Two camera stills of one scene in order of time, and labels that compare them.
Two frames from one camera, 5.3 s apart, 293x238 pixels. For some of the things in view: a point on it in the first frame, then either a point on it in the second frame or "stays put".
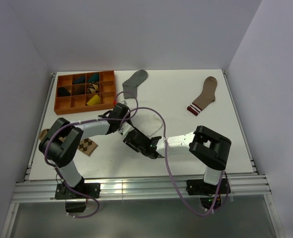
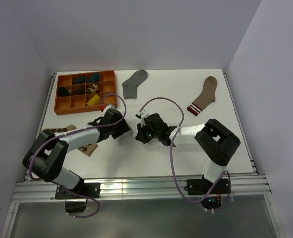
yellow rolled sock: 94,100 stays put
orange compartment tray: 84,92 stays put
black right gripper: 131,145 → 141,136
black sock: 62,92 stays put
